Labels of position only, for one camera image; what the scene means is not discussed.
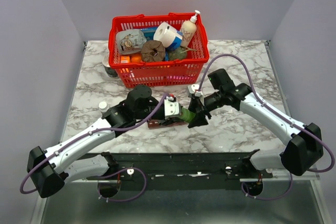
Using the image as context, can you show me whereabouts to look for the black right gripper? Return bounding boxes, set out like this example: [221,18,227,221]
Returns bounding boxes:
[184,90,224,129]

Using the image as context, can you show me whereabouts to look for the green pill bottle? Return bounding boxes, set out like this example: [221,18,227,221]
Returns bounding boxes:
[179,108,195,123]

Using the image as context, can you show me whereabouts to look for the brown weekly pill organizer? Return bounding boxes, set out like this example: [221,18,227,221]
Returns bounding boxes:
[147,119,188,129]

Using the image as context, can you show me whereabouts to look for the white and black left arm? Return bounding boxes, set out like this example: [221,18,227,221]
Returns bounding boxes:
[26,84,183,198]

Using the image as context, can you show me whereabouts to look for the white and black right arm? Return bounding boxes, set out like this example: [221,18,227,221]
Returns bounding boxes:
[187,69,323,178]

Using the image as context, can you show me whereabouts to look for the green round vegetable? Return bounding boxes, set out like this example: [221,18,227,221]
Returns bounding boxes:
[168,47,187,61]

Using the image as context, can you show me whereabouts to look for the small white-capped bottle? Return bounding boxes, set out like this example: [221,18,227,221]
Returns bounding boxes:
[98,101,109,113]

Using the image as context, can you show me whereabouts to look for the orange fruit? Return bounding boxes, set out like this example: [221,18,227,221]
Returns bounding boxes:
[130,53,142,63]

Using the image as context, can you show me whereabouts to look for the red plastic shopping basket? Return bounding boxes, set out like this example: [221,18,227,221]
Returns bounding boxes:
[108,13,209,88]

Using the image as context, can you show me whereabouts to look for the brown round paper package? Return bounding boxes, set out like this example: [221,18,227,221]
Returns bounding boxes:
[141,40,165,62]

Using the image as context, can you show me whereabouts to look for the small orange box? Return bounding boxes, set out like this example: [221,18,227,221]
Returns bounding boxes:
[120,55,131,64]

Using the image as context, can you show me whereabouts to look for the white dark cup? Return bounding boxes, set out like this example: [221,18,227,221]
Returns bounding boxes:
[102,55,118,78]

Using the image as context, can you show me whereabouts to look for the white pump lotion bottle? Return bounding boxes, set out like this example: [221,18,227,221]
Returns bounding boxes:
[180,10,201,48]

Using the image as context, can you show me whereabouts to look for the white toilet paper roll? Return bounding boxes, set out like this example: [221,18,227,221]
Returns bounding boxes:
[153,22,183,51]

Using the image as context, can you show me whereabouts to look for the grey cartoon snack bag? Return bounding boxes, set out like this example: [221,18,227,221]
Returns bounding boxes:
[115,29,147,55]

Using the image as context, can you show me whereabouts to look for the blue package in basket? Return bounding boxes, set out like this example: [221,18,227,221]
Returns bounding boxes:
[140,27,158,40]

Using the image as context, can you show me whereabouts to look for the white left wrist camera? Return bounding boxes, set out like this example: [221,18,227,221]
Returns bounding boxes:
[164,96,182,119]

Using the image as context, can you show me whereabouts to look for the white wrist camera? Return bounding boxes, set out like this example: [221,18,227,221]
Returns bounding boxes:
[187,84,203,98]
[164,96,182,119]

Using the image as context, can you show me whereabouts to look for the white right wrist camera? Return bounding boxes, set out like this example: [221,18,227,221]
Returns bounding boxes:
[187,84,203,98]

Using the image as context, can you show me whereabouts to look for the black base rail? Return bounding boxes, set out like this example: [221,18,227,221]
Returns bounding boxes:
[83,152,272,191]

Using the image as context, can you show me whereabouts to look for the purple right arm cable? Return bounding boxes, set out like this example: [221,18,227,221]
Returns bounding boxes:
[196,54,328,201]

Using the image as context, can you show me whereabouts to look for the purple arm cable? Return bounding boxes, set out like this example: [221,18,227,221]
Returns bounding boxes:
[19,92,174,202]
[196,54,328,201]

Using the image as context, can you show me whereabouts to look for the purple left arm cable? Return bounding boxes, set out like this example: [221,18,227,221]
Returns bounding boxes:
[19,92,174,202]

